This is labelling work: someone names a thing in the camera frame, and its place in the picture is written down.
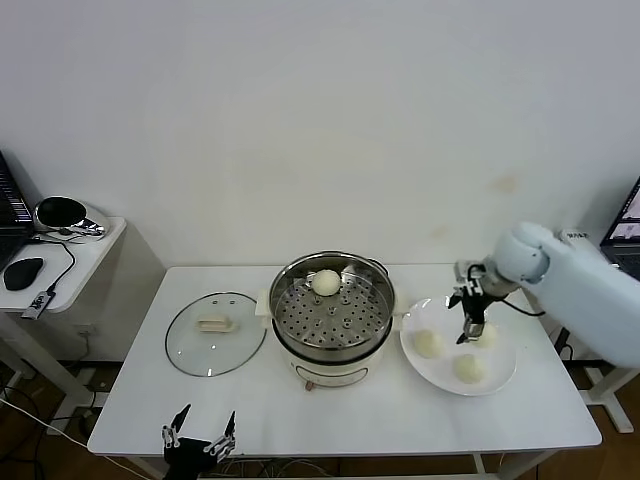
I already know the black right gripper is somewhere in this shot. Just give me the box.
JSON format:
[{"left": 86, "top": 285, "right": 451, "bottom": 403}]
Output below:
[{"left": 446, "top": 283, "right": 495, "bottom": 346}]

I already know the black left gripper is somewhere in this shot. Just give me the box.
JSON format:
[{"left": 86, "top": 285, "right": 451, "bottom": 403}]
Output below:
[{"left": 160, "top": 403, "right": 238, "bottom": 480}]

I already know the white steamed baozi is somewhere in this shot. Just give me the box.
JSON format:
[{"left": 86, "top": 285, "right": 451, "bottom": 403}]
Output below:
[
  {"left": 413, "top": 330, "right": 445, "bottom": 359},
  {"left": 472, "top": 323, "right": 500, "bottom": 349},
  {"left": 311, "top": 268, "right": 343, "bottom": 296},
  {"left": 453, "top": 353, "right": 487, "bottom": 385}
]

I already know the glass lid with cream handle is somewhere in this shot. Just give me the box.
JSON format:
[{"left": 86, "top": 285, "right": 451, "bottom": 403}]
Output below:
[{"left": 164, "top": 291, "right": 268, "bottom": 379}]

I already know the perforated steel steamer basket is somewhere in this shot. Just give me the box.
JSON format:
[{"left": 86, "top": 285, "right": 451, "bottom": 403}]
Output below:
[{"left": 269, "top": 252, "right": 394, "bottom": 362}]

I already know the white round plate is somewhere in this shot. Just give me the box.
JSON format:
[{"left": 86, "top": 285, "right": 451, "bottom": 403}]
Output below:
[{"left": 399, "top": 295, "right": 518, "bottom": 396}]

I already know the white electric cooker pot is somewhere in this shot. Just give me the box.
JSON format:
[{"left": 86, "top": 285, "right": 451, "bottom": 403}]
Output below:
[{"left": 254, "top": 287, "right": 411, "bottom": 392}]

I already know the white side table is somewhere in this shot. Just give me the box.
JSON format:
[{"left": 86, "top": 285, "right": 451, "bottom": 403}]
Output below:
[
  {"left": 0, "top": 215, "right": 167, "bottom": 416},
  {"left": 549, "top": 227, "right": 640, "bottom": 434}
]

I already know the black open laptop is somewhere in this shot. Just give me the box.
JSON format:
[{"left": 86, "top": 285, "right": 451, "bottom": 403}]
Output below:
[
  {"left": 0, "top": 149, "right": 37, "bottom": 269},
  {"left": 599, "top": 174, "right": 640, "bottom": 279}
]

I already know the small grey usb hub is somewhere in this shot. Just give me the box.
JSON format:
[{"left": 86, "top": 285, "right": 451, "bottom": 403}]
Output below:
[{"left": 22, "top": 292, "right": 55, "bottom": 321}]

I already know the black computer mouse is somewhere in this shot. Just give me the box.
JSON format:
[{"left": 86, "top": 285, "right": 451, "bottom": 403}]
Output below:
[{"left": 3, "top": 256, "right": 46, "bottom": 291}]

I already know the shiny chrome rounded device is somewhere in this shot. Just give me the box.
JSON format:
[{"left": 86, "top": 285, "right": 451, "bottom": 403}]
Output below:
[{"left": 32, "top": 195, "right": 112, "bottom": 244}]

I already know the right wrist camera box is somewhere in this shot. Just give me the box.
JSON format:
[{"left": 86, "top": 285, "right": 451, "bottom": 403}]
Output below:
[{"left": 453, "top": 259, "right": 484, "bottom": 287}]

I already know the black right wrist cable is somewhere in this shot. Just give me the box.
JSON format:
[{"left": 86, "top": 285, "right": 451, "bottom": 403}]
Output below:
[{"left": 499, "top": 294, "right": 546, "bottom": 318}]

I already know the tangle of white cables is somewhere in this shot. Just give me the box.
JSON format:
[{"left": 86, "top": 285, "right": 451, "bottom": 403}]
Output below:
[{"left": 214, "top": 457, "right": 321, "bottom": 477}]

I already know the black cable with adapter block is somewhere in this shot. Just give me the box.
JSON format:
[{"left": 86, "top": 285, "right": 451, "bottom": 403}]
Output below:
[{"left": 556, "top": 327, "right": 575, "bottom": 362}]

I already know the white work table frame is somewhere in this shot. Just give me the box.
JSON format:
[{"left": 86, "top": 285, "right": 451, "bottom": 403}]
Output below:
[{"left": 192, "top": 452, "right": 551, "bottom": 480}]

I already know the long white floor cable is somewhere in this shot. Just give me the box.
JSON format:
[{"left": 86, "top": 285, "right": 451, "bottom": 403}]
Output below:
[{"left": 0, "top": 397, "right": 91, "bottom": 449}]

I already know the thin black usb cable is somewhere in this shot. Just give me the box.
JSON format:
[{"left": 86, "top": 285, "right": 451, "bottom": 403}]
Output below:
[{"left": 27, "top": 234, "right": 77, "bottom": 296}]

